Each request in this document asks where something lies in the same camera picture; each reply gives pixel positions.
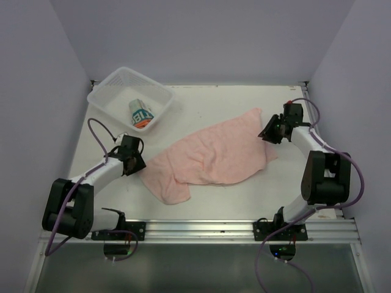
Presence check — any colourful rabbit print towel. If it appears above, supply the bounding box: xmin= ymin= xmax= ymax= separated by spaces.
xmin=129 ymin=99 xmax=155 ymax=129

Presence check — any pink towel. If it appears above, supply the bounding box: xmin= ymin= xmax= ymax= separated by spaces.
xmin=139 ymin=108 xmax=277 ymax=205

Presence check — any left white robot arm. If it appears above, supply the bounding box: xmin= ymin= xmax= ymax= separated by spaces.
xmin=42 ymin=135 xmax=146 ymax=240

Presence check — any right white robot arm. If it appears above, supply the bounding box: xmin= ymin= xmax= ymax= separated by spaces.
xmin=257 ymin=100 xmax=351 ymax=240

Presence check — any translucent plastic basket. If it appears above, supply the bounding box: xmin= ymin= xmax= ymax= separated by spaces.
xmin=87 ymin=67 xmax=175 ymax=133

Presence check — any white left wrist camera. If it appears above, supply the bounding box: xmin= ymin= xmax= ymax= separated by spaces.
xmin=115 ymin=132 xmax=128 ymax=143

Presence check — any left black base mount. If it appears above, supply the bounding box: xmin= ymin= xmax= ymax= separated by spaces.
xmin=91 ymin=221 xmax=147 ymax=241

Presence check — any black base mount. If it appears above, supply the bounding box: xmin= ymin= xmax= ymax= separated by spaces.
xmin=252 ymin=214 xmax=309 ymax=242
xmin=91 ymin=221 xmax=147 ymax=241

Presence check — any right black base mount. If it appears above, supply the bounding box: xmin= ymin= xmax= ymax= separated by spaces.
xmin=252 ymin=214 xmax=309 ymax=242

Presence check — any aluminium front rail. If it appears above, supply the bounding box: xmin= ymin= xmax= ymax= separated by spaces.
xmin=39 ymin=220 xmax=358 ymax=245

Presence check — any aluminium rail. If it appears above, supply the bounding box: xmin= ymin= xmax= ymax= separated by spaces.
xmin=299 ymin=81 xmax=355 ymax=220
xmin=39 ymin=220 xmax=358 ymax=245

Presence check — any aluminium right side rail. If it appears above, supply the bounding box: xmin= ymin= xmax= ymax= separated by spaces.
xmin=299 ymin=81 xmax=355 ymax=220

